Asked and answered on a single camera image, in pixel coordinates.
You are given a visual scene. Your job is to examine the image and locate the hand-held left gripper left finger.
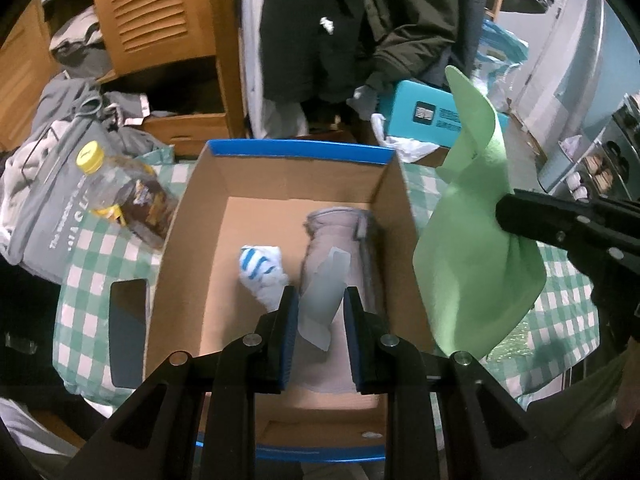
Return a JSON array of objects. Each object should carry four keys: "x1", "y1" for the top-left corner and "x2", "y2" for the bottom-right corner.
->
[{"x1": 65, "y1": 285, "x2": 301, "y2": 480}]

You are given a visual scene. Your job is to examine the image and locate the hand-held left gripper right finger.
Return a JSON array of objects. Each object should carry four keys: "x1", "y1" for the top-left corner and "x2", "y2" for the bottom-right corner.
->
[{"x1": 342, "y1": 286, "x2": 581, "y2": 480}]

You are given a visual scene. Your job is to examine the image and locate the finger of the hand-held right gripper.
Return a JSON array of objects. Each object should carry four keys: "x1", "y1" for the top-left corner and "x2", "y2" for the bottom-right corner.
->
[
  {"x1": 515, "y1": 188, "x2": 601, "y2": 209},
  {"x1": 495, "y1": 192, "x2": 583, "y2": 250}
]

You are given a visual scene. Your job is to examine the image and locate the light green cloth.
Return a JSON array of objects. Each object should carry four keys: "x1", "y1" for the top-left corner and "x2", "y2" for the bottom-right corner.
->
[{"x1": 412, "y1": 65, "x2": 547, "y2": 361}]

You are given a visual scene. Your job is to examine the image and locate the white blue striped sock roll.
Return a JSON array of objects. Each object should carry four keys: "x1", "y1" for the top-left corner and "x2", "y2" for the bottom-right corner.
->
[{"x1": 239, "y1": 245, "x2": 290, "y2": 313}]

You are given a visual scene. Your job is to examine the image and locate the long grey sock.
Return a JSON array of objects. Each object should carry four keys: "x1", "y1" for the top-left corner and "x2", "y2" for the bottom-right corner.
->
[{"x1": 300, "y1": 207, "x2": 386, "y2": 396}]

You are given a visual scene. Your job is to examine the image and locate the green textured knit cloth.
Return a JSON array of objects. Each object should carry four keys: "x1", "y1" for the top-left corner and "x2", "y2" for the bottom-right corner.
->
[{"x1": 487, "y1": 321, "x2": 533, "y2": 360}]

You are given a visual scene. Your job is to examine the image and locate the blue-sided cardboard box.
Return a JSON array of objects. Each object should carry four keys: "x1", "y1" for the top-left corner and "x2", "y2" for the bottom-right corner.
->
[{"x1": 142, "y1": 139, "x2": 448, "y2": 463}]

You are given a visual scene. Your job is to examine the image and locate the person's right forearm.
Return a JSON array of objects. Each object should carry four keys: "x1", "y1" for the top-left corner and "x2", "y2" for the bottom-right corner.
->
[{"x1": 525, "y1": 345, "x2": 640, "y2": 480}]

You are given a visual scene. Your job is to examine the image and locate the person's right hand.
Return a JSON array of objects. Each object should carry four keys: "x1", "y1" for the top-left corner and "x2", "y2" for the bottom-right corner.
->
[{"x1": 617, "y1": 355, "x2": 640, "y2": 431}]

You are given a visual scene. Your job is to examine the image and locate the light blue bin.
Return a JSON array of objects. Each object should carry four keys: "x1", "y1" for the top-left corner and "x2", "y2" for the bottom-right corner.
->
[{"x1": 537, "y1": 140, "x2": 576, "y2": 193}]

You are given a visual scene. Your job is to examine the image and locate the group of assorted shoes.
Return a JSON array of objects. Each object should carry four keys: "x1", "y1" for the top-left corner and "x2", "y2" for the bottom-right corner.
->
[{"x1": 567, "y1": 105, "x2": 640, "y2": 201}]

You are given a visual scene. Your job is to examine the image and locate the small white bag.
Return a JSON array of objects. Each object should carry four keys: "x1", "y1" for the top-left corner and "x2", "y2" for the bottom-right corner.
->
[{"x1": 559, "y1": 135, "x2": 586, "y2": 161}]

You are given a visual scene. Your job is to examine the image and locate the metal shoe rack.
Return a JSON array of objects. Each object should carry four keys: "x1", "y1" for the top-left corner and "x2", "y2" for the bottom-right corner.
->
[{"x1": 565, "y1": 92, "x2": 640, "y2": 206}]

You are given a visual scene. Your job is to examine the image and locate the clear plastic bag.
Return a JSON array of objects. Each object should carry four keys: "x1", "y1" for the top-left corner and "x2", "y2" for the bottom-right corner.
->
[{"x1": 492, "y1": 62, "x2": 523, "y2": 111}]

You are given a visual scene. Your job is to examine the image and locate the white plastic bag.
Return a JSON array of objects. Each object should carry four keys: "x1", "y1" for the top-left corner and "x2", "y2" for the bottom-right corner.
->
[{"x1": 370, "y1": 112, "x2": 438, "y2": 163}]

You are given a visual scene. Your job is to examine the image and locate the white door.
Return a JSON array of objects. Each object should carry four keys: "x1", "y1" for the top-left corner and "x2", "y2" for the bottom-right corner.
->
[{"x1": 520, "y1": 0, "x2": 611, "y2": 151}]

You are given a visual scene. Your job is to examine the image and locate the black flat rectangular device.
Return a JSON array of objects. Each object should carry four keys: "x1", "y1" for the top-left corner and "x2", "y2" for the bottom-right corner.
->
[{"x1": 109, "y1": 280, "x2": 151, "y2": 391}]

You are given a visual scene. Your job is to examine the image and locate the teal shoe box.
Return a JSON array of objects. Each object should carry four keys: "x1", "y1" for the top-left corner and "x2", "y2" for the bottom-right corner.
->
[{"x1": 377, "y1": 80, "x2": 511, "y2": 150}]

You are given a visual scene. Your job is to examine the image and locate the blue printed plastic bag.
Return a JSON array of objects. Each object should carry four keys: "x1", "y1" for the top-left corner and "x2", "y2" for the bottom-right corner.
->
[{"x1": 475, "y1": 19, "x2": 530, "y2": 96}]

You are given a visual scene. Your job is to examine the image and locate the navy hanging coat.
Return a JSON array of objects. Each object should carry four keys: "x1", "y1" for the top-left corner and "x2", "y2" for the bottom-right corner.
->
[{"x1": 450, "y1": 0, "x2": 488, "y2": 81}]

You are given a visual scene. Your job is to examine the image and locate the yellow-capped plastic bottle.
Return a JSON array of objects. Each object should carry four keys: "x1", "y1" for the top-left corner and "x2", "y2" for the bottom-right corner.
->
[{"x1": 75, "y1": 141, "x2": 180, "y2": 251}]

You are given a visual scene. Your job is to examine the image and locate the olive hanging jacket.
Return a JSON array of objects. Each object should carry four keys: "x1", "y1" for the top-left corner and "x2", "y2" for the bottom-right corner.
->
[{"x1": 330, "y1": 0, "x2": 461, "y2": 96}]

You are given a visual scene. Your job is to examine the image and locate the wooden wardrobe drawer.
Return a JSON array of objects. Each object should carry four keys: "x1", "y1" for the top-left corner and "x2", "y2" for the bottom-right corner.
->
[{"x1": 142, "y1": 112, "x2": 233, "y2": 143}]

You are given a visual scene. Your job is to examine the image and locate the grey printed tote bag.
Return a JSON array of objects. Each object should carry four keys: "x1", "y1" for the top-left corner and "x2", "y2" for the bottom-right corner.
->
[{"x1": 0, "y1": 120, "x2": 101, "y2": 281}]

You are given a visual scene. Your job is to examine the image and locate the wooden wardrobe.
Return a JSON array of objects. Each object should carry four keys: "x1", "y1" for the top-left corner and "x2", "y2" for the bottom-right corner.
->
[{"x1": 0, "y1": 0, "x2": 246, "y2": 156}]

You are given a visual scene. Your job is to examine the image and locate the person's grey trouser leg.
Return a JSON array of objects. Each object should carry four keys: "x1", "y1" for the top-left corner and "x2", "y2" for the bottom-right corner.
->
[{"x1": 0, "y1": 397, "x2": 66, "y2": 456}]

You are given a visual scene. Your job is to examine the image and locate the white hanging garment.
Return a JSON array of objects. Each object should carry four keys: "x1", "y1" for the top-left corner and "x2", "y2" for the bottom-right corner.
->
[{"x1": 240, "y1": 0, "x2": 311, "y2": 138}]

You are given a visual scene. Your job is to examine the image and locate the grey hoodie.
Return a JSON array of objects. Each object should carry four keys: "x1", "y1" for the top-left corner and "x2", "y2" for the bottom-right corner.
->
[{"x1": 37, "y1": 77, "x2": 173, "y2": 161}]

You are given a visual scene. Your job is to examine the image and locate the wooden louvred wardrobe door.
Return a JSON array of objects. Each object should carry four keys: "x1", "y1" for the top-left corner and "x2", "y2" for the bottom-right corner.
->
[
  {"x1": 0, "y1": 0, "x2": 56, "y2": 151},
  {"x1": 90, "y1": 0, "x2": 221, "y2": 73}
]

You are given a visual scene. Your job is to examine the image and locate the grey folded clothes pile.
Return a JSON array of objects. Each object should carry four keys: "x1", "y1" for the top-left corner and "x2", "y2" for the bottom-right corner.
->
[{"x1": 50, "y1": 7, "x2": 113, "y2": 78}]

